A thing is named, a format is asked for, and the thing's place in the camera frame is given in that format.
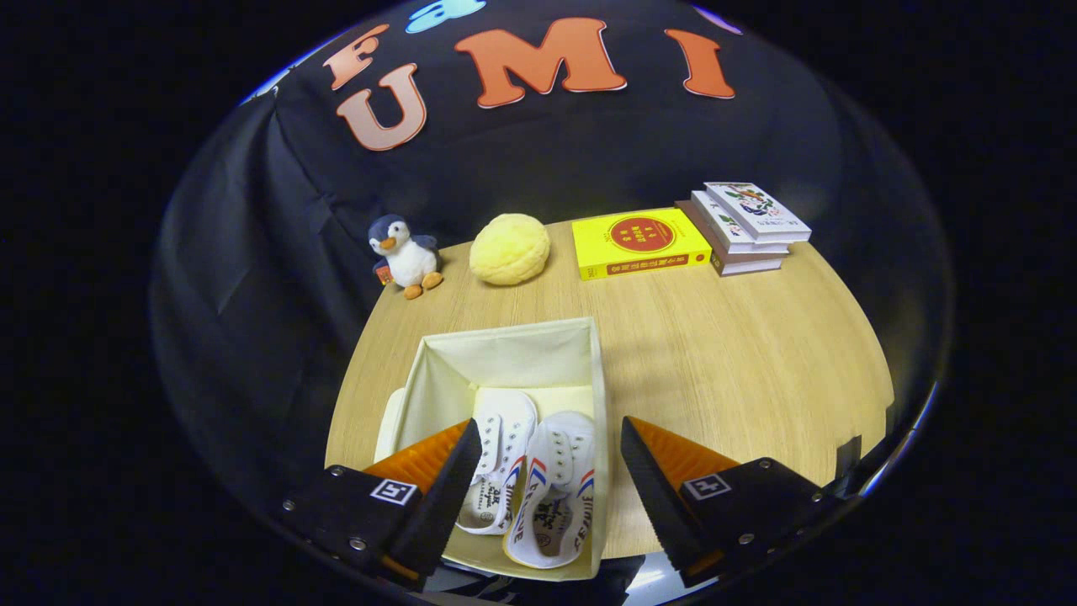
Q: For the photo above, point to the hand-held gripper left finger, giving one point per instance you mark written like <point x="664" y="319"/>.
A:
<point x="437" y="505"/>

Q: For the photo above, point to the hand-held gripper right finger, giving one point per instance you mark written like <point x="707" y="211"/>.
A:
<point x="660" y="501"/>

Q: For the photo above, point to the white canvas shoe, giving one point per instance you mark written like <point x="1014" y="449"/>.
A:
<point x="559" y="471"/>
<point x="501" y="446"/>

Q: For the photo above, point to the beige fabric storage box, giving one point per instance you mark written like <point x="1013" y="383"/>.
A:
<point x="505" y="358"/>

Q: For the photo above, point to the penguin plush toy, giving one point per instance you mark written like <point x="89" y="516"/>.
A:
<point x="408" y="257"/>

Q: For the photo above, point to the brown cover book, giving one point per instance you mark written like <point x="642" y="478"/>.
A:
<point x="749" y="267"/>

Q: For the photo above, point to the thick yellow book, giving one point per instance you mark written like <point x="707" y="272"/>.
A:
<point x="639" y="240"/>

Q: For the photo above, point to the yellow bread-shaped plush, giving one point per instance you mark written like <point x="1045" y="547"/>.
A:
<point x="509" y="250"/>

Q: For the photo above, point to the white floral cover book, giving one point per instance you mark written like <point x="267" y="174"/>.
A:
<point x="757" y="210"/>

